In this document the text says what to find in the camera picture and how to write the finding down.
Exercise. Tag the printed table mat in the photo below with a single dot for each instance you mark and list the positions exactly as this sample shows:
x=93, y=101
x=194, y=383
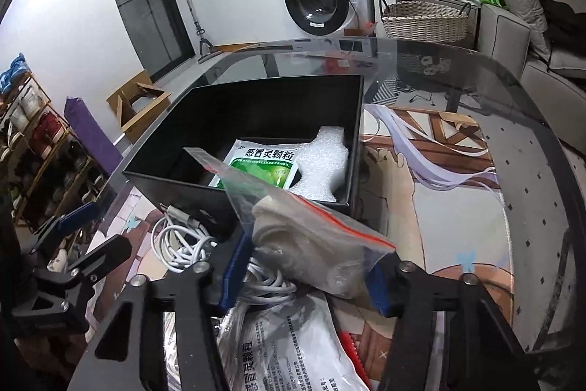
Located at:
x=435, y=212

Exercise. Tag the red comb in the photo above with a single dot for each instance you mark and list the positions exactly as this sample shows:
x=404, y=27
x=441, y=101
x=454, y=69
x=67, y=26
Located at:
x=355, y=354

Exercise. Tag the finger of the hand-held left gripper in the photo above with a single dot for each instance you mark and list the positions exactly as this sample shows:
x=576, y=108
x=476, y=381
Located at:
x=80, y=217
x=103, y=253

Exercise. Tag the black storage box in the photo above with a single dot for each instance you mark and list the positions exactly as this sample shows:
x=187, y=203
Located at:
x=256, y=107

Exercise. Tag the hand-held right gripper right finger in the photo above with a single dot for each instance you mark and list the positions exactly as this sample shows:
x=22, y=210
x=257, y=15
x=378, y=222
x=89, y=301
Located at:
x=380, y=288

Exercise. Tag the wicker basket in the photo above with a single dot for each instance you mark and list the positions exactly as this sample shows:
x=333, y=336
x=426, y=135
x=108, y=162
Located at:
x=425, y=22

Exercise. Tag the grey sofa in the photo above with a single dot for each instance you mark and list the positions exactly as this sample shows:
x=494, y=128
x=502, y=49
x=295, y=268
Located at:
x=499, y=33

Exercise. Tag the red box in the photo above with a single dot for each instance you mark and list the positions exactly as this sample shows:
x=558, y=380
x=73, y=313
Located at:
x=361, y=29

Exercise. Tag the white medicine packet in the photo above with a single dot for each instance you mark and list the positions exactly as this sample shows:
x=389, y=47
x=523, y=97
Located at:
x=284, y=340

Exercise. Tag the mop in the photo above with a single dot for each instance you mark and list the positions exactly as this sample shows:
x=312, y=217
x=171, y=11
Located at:
x=201, y=38

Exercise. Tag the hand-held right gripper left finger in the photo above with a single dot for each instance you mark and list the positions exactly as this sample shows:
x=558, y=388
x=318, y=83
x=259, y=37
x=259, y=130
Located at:
x=236, y=269

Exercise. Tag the black jacket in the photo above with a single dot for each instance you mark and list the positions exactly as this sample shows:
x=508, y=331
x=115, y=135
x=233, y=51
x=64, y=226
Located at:
x=563, y=24

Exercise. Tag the purple yoga mat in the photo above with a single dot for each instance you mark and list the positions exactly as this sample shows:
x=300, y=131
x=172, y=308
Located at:
x=87, y=130

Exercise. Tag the wooden shoe rack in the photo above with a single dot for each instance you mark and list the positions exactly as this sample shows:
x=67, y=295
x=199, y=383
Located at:
x=41, y=130

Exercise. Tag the clear zip bag red stripe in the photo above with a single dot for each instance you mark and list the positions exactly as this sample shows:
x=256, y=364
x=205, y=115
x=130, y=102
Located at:
x=297, y=235

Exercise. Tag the white kitchen cabinet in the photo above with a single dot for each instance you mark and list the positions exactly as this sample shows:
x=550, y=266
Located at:
x=238, y=1

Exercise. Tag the white bubble wrap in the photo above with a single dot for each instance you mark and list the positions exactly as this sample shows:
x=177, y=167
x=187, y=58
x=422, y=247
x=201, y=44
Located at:
x=320, y=166

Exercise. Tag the grey pillow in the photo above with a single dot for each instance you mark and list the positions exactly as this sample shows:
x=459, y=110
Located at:
x=522, y=1

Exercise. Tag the green medicine packet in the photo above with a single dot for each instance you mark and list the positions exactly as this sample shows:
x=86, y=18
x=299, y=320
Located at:
x=270, y=169

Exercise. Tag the cardboard box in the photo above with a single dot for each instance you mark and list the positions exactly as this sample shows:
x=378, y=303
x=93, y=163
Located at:
x=137, y=102

